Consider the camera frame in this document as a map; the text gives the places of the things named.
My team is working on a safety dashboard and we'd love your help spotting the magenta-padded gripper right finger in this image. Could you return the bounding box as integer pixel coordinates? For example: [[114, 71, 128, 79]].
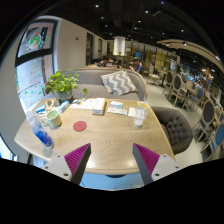
[[132, 143, 184, 186]]

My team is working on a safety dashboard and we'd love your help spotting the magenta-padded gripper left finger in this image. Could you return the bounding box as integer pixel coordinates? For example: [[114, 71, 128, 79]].
[[41, 143, 92, 186]]

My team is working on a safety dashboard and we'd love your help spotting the clear bottle with blue label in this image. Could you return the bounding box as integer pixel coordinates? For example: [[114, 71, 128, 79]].
[[25, 111, 55, 149]]

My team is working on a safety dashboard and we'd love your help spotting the flat round red coaster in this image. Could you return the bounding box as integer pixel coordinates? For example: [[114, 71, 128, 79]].
[[72, 120, 88, 133]]

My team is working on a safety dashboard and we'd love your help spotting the grey tufted armchair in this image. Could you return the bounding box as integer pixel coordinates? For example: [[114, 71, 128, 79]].
[[151, 105, 194, 155]]

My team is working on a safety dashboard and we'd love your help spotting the drinking glass with straw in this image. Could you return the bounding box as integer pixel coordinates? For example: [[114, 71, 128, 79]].
[[133, 96, 149, 128]]

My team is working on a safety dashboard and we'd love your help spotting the pale green ceramic mug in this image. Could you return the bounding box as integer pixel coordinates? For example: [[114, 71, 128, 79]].
[[40, 109, 63, 130]]

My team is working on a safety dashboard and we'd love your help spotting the white paper napkin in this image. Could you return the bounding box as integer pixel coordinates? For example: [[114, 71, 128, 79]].
[[127, 106, 138, 118]]

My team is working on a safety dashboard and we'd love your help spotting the printed paper sheet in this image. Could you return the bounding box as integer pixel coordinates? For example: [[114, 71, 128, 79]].
[[69, 98, 98, 110]]

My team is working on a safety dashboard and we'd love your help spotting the yellow card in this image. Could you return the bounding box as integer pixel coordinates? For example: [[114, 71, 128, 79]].
[[137, 100, 150, 109]]

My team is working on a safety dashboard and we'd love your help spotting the white cardboard box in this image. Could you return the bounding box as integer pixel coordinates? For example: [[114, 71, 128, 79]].
[[92, 97, 107, 116]]

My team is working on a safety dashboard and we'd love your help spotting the grey curved sofa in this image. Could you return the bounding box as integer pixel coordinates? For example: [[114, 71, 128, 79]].
[[44, 67, 149, 101]]

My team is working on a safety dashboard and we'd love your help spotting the green potted plant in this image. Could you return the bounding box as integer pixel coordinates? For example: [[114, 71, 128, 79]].
[[44, 69, 89, 103]]

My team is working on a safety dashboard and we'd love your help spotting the group of oval-back chairs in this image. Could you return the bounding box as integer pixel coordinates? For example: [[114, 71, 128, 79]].
[[146, 63, 224, 163]]

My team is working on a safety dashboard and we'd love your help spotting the person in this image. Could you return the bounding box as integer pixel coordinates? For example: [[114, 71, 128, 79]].
[[105, 56, 120, 69], [96, 55, 109, 68], [129, 56, 144, 74]]

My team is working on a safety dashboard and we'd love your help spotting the window with festive decals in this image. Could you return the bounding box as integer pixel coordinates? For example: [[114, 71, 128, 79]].
[[14, 18, 59, 113]]

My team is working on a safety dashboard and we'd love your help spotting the white round column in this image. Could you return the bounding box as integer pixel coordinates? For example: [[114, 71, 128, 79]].
[[113, 35, 127, 57]]

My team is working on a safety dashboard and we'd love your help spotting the group of ceiling spotlights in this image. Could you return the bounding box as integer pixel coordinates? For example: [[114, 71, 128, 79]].
[[93, 3, 221, 61]]

